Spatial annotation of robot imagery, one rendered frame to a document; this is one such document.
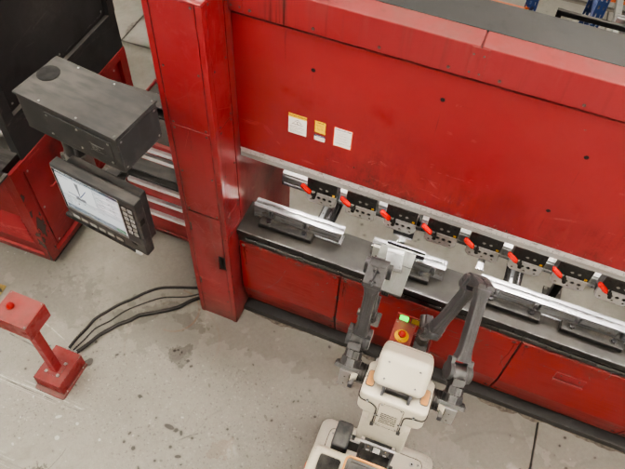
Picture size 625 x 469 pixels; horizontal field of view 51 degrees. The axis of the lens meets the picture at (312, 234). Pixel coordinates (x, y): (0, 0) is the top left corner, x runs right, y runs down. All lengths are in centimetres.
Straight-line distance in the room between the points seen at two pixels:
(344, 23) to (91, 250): 276
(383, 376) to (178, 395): 173
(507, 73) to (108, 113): 144
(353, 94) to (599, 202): 104
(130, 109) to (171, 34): 32
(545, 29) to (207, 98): 129
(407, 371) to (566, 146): 102
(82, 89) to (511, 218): 182
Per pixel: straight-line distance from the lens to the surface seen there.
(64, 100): 267
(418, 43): 238
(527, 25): 248
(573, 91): 239
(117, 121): 253
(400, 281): 319
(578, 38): 249
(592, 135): 252
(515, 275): 356
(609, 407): 383
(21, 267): 470
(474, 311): 270
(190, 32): 251
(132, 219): 279
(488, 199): 283
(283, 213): 341
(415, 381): 258
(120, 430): 399
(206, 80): 262
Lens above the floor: 366
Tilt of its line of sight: 54 degrees down
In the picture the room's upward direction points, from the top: 4 degrees clockwise
